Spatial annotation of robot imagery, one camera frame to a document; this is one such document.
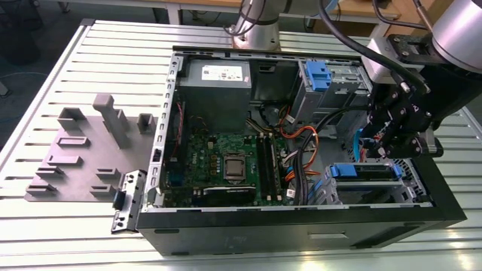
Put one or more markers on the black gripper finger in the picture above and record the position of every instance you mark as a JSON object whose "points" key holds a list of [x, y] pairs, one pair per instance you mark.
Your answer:
{"points": [[399, 110], [406, 146]]}

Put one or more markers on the hard disk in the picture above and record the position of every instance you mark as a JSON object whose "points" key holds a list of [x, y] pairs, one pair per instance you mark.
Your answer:
{"points": [[342, 171]]}

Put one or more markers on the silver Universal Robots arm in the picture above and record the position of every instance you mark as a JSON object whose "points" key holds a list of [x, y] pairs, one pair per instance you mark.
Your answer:
{"points": [[263, 28]]}

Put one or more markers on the silver disk bay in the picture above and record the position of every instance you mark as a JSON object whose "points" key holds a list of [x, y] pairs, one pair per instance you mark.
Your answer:
{"points": [[368, 184]]}

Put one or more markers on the silver optical drive cage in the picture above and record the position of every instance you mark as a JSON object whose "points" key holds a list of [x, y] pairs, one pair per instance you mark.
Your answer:
{"points": [[312, 104]]}

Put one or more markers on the blue drive latch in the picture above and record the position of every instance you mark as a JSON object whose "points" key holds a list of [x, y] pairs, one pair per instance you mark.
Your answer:
{"points": [[318, 76]]}

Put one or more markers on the black RAM slot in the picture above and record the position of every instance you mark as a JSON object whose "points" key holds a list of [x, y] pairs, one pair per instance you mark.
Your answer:
{"points": [[264, 169], [275, 169]]}

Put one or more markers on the wooden desk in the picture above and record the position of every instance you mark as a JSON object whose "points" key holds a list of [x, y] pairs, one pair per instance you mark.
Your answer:
{"points": [[358, 8]]}

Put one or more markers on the black CPU socket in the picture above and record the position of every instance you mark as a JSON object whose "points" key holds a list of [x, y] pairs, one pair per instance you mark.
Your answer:
{"points": [[235, 155]]}

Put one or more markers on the silver CPU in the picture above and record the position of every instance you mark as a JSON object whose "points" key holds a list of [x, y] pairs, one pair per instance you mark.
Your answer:
{"points": [[236, 168]]}

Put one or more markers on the black open PC case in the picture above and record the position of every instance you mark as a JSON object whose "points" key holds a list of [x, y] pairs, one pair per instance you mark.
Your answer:
{"points": [[263, 234]]}

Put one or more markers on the grey power supply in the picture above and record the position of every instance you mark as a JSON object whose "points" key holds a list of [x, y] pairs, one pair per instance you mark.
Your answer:
{"points": [[211, 107]]}

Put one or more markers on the black graphics card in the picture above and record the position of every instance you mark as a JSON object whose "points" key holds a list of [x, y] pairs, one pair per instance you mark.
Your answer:
{"points": [[226, 192]]}

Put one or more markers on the green motherboard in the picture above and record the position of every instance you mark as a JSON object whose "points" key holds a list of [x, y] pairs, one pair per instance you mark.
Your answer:
{"points": [[204, 144]]}

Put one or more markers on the white framed desk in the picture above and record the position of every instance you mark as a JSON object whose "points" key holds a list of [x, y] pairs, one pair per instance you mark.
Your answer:
{"points": [[172, 14]]}

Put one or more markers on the grey parts rack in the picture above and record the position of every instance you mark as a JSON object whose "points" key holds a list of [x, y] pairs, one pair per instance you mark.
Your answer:
{"points": [[87, 169]]}

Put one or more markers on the grey rounded wrist camera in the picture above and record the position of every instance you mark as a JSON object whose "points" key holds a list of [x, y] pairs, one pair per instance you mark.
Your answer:
{"points": [[432, 144]]}

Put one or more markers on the silver square wrist camera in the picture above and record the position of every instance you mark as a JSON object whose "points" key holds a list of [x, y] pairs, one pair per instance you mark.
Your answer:
{"points": [[380, 59]]}

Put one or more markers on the silver slot retainer bracket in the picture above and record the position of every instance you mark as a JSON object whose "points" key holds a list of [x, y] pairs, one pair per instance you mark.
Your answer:
{"points": [[129, 197]]}

